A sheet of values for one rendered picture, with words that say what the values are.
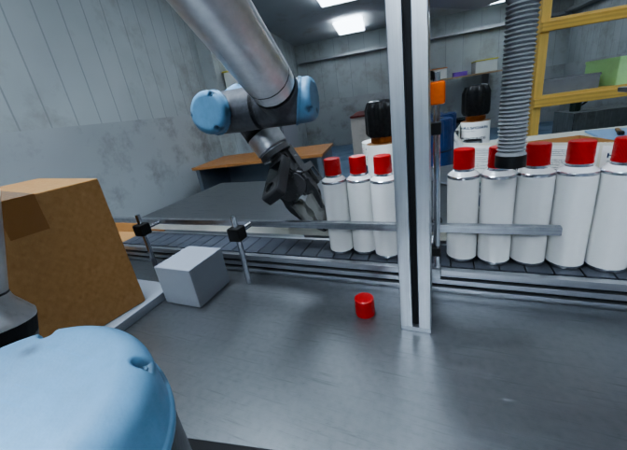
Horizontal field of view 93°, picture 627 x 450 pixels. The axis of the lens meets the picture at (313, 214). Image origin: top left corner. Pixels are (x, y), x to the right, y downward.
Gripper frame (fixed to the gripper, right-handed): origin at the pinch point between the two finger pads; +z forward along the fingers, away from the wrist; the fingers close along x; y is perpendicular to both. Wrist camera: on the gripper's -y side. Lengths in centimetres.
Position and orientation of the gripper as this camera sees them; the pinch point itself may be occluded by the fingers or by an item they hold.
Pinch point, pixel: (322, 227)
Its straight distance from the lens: 66.4
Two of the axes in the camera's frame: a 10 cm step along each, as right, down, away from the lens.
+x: -7.2, 4.6, 5.2
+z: 5.8, 8.1, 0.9
